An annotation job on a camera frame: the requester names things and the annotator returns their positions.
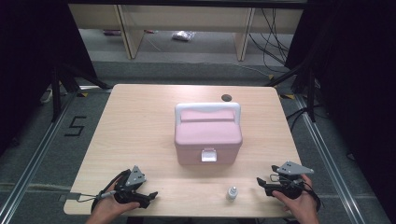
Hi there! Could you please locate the small white bottle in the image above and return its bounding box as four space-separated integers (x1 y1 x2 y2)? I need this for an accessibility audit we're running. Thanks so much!
225 186 239 202

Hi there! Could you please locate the person's right hand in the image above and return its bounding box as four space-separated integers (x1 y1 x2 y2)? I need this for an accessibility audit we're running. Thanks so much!
272 174 320 217

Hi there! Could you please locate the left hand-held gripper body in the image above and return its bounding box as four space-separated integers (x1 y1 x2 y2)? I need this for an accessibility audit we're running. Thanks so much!
114 165 147 205

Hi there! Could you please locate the aluminium floor rail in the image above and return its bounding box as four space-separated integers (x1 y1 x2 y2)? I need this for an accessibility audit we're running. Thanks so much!
293 93 366 224
0 91 79 224

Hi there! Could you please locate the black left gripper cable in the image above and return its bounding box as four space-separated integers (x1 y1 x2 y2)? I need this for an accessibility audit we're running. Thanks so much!
91 169 131 214

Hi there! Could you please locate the black tripod stand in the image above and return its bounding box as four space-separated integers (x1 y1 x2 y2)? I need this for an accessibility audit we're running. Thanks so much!
49 62 112 123
263 60 319 124

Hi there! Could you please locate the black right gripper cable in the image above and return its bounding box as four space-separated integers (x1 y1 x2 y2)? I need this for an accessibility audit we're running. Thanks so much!
302 181 323 213

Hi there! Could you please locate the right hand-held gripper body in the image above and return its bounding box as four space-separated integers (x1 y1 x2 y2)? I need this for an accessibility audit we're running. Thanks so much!
270 161 315 200

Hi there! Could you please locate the bundle of black cables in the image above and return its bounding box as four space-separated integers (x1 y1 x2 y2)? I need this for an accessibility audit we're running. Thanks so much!
247 7 293 75

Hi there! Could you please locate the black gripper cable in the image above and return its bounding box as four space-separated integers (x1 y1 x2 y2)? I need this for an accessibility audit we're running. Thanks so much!
302 181 323 213
91 169 131 214

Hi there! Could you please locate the black curtain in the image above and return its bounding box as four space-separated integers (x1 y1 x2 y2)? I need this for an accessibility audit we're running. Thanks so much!
0 0 98 157
284 0 396 216

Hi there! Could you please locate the pink plastic storage box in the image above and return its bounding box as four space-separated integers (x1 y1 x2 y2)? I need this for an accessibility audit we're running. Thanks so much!
174 102 244 166

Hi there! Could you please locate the person's left hand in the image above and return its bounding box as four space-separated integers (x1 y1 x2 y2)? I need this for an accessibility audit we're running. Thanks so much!
93 182 141 219

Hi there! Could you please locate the grey plug with thin wire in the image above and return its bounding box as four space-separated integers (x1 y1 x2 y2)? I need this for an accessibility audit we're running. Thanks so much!
76 189 118 203

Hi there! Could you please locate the clear plastic bag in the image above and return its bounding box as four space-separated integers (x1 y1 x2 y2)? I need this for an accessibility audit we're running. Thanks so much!
171 30 196 42

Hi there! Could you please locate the black floor cable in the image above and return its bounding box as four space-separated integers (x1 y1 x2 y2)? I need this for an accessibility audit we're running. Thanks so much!
285 104 325 133

